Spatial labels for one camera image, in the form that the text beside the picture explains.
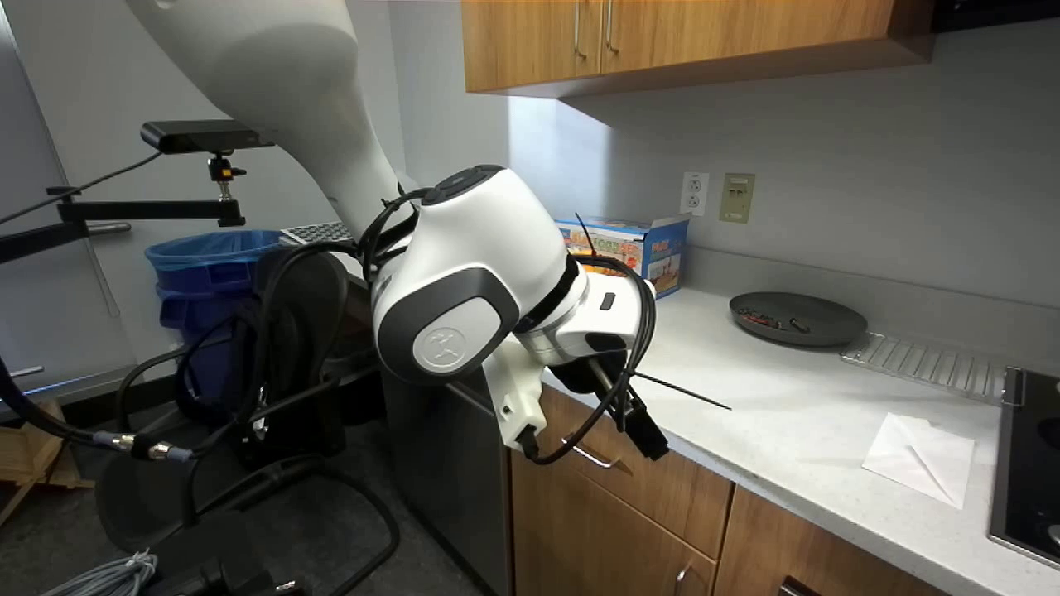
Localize white wall outlet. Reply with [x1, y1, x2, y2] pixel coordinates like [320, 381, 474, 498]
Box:
[677, 167, 712, 219]

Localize black glass cooktop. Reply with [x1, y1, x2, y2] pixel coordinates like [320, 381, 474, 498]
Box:
[985, 363, 1060, 573]

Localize thin black stick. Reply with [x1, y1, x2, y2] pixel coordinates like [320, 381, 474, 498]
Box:
[633, 368, 737, 419]

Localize dark steel appliance front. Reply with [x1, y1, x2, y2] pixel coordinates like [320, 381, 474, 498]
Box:
[379, 372, 520, 596]

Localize ribbed clear drying mat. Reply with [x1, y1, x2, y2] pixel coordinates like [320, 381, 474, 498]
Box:
[840, 327, 1017, 403]

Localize beige wall switch plate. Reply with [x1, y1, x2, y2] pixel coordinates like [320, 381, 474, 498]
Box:
[716, 168, 760, 230]

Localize white braided rope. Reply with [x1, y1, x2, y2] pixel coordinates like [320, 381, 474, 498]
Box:
[39, 547, 165, 596]

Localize brown cardboard piece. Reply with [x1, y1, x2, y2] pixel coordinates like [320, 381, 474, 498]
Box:
[0, 393, 96, 522]

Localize wooden upper cabinet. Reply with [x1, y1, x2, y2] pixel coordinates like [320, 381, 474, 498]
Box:
[462, 0, 938, 105]

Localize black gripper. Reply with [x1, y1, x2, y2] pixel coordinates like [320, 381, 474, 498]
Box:
[547, 327, 673, 464]

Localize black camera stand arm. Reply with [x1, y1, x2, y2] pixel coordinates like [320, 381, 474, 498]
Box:
[0, 149, 252, 273]

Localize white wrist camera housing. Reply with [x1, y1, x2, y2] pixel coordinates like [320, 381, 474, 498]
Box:
[482, 349, 552, 458]

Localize white paper napkin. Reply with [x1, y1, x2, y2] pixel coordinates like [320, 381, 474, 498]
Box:
[863, 407, 982, 512]

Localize blue trash bin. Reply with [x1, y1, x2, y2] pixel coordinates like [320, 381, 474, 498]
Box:
[143, 224, 298, 349]

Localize blue toy food carton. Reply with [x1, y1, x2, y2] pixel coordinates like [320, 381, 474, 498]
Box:
[552, 211, 695, 303]

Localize black office chair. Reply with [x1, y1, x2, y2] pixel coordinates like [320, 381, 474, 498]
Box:
[89, 242, 405, 596]

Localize black round plate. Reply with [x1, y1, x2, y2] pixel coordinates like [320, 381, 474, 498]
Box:
[725, 289, 870, 356]

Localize wood lower cabinet door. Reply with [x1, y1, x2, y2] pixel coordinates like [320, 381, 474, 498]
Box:
[507, 447, 721, 596]
[710, 485, 949, 596]

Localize black stereo camera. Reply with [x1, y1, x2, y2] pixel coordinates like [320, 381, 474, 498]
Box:
[137, 117, 274, 157]

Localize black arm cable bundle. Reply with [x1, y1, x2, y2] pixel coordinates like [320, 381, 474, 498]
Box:
[516, 251, 663, 471]

